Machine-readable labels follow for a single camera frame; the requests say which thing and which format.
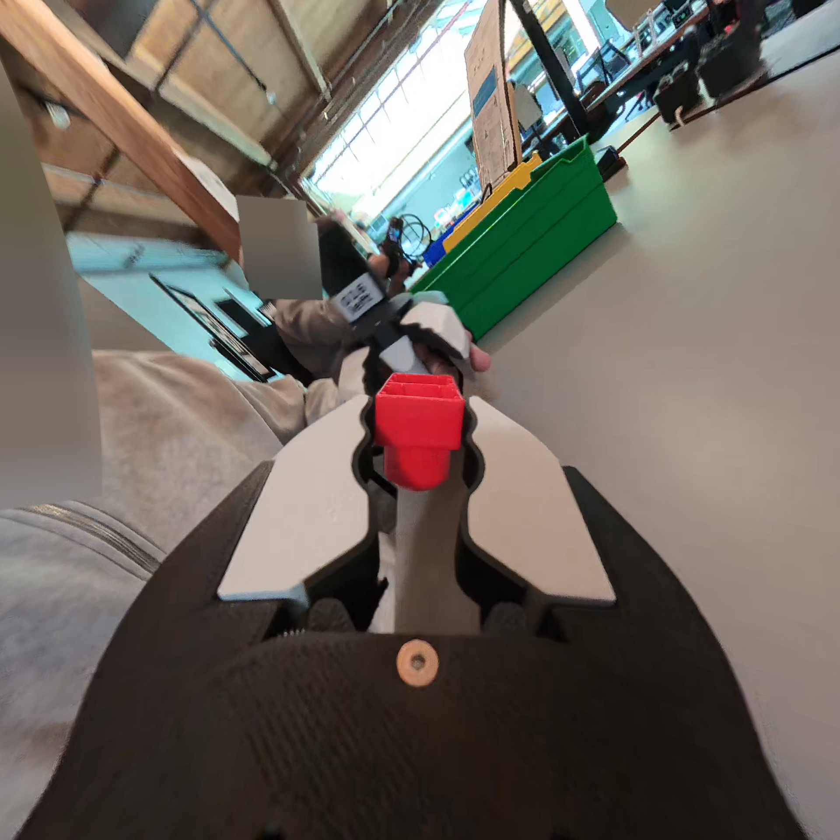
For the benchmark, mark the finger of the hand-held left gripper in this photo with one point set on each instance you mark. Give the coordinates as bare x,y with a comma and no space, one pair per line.
439,325
354,380

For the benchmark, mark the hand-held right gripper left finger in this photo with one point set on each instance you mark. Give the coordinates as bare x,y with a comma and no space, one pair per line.
302,518

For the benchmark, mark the green plastic bin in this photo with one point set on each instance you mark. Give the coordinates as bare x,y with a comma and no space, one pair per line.
525,249

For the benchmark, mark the person's left forearm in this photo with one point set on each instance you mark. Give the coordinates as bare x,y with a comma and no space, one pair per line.
308,328

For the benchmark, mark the yellow plastic bin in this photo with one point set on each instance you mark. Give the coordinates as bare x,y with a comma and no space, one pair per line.
492,203

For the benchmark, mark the cardboard box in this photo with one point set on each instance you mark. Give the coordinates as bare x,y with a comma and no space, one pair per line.
492,98

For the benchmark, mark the person's left hand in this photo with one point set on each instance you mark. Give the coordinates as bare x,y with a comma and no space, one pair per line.
478,361

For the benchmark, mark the small black block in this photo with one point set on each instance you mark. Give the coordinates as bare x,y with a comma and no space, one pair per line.
676,95
732,65

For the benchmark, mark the blue plastic bin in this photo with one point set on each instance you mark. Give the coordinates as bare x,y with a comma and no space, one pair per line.
446,246

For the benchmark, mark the red toy brick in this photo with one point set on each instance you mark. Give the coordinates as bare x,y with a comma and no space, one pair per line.
420,420

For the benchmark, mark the small black device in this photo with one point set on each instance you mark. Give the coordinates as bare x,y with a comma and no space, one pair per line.
610,164

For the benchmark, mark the black metal post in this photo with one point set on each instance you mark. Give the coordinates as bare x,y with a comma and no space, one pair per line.
548,65

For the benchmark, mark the black framed board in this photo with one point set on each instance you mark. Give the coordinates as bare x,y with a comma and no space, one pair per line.
226,334

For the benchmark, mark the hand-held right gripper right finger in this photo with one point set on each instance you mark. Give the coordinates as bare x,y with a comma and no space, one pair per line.
531,518

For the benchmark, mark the wooden beam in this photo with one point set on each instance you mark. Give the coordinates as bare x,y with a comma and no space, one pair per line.
131,124

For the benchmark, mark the person's grey sweater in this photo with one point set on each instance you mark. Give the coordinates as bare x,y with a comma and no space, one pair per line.
164,426

